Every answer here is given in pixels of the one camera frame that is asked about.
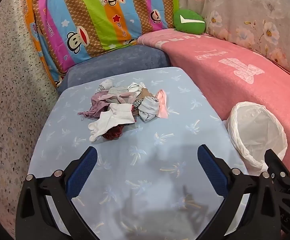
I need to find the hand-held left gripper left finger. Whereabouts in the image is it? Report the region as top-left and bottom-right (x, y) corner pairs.
(15, 146), (99, 240)

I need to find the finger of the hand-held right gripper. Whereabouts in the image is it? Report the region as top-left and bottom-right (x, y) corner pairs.
(264, 149), (290, 233)

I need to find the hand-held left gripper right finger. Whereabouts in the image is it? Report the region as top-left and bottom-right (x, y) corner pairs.
(197, 144), (282, 240)

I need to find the white lined waste bin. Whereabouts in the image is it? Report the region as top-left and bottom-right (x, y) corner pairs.
(225, 101), (288, 177)

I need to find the dark red scrunchie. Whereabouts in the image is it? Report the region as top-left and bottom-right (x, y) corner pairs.
(102, 125), (124, 140)

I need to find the white glove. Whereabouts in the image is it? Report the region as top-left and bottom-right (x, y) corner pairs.
(89, 102), (137, 142)

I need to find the mauve cloth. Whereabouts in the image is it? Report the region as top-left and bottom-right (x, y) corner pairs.
(77, 92), (115, 119)

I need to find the light blue palm print cloth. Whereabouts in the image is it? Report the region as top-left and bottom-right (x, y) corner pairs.
(26, 66), (250, 240)

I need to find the pink cloth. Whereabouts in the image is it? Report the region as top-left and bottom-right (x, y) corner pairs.
(155, 89), (169, 119)

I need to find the grey cloth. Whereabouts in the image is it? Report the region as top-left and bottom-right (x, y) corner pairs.
(109, 87), (137, 104)

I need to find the grey rolled sock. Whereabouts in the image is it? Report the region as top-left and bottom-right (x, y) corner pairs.
(138, 97), (159, 122)

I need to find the small white sock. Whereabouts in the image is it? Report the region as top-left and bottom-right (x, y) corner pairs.
(98, 79), (113, 92)

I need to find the pink blanket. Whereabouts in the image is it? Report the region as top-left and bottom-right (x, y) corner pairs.
(137, 29), (290, 180)

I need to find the white striped sock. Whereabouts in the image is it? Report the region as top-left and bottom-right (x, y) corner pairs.
(128, 82), (145, 97)

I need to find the blue-grey sofa cushion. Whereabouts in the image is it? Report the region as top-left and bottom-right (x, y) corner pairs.
(56, 44), (171, 95)

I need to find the green check mark cushion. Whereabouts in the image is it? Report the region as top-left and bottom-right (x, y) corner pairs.
(173, 9), (206, 34)

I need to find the striped monkey print sheet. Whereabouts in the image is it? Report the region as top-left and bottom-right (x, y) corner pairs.
(18, 0), (183, 88)

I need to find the grey floral sheet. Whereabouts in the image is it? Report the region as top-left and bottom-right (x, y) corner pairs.
(177, 0), (290, 83)

